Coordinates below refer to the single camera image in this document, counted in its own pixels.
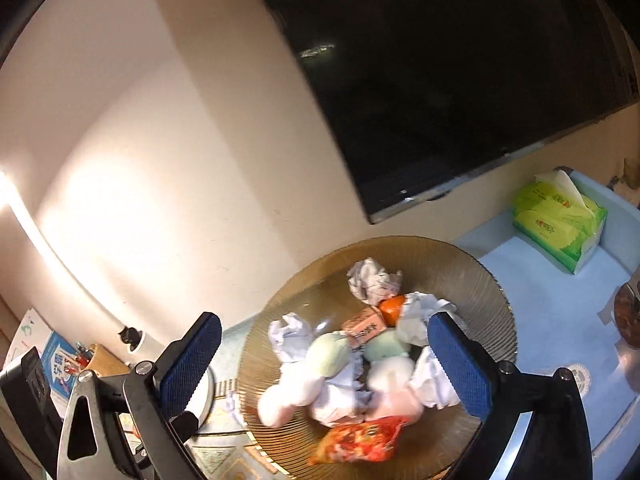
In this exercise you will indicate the green tissue pack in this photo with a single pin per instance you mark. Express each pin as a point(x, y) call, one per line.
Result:
point(555, 220)

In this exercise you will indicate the amber ribbed glass bowl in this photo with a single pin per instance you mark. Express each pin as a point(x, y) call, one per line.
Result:
point(295, 300)

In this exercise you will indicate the red snack packet plush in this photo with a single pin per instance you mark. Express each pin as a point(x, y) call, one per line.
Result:
point(360, 440)

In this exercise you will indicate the bamboo pen holder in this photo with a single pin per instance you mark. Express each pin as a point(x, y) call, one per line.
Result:
point(107, 362)

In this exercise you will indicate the patterned woven table mat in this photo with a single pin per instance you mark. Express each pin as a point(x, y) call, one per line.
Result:
point(220, 455)

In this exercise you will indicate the small pale box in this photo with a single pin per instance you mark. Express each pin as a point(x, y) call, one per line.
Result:
point(365, 327)

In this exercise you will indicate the small tricolour dango plush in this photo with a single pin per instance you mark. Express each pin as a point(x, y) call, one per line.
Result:
point(387, 360)

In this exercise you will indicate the pile of paper balls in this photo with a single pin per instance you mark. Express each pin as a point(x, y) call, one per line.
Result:
point(372, 280)

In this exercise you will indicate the dark round container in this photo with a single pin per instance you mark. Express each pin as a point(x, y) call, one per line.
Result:
point(630, 310)

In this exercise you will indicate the white desk lamp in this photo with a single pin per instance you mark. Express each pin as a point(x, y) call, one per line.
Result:
point(145, 347)

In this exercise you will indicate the stack of white workbooks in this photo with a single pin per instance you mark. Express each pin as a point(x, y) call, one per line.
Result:
point(27, 332)

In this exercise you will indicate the black monitor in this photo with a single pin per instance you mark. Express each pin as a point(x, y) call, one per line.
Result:
point(450, 85)

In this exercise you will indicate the large tricolour dango plush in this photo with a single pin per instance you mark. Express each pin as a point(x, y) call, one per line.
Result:
point(320, 360)

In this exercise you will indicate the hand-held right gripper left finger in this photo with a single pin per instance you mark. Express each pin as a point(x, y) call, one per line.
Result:
point(192, 360)

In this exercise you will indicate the blue workbook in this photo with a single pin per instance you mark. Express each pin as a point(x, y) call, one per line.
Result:
point(55, 360)

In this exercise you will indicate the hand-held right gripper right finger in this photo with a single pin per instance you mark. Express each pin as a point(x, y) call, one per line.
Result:
point(457, 365)

